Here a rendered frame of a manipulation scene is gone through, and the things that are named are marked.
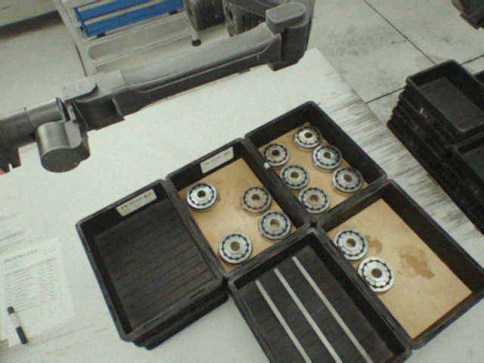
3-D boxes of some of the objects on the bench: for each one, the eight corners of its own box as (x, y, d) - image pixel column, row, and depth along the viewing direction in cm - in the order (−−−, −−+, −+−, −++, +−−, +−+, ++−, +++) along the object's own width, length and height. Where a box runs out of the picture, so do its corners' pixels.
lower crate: (102, 249, 128) (88, 237, 118) (177, 209, 135) (170, 193, 125) (147, 354, 110) (135, 349, 99) (231, 299, 117) (228, 290, 107)
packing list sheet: (-7, 259, 128) (-8, 259, 128) (58, 232, 132) (57, 232, 132) (2, 350, 112) (1, 350, 112) (76, 317, 116) (75, 316, 116)
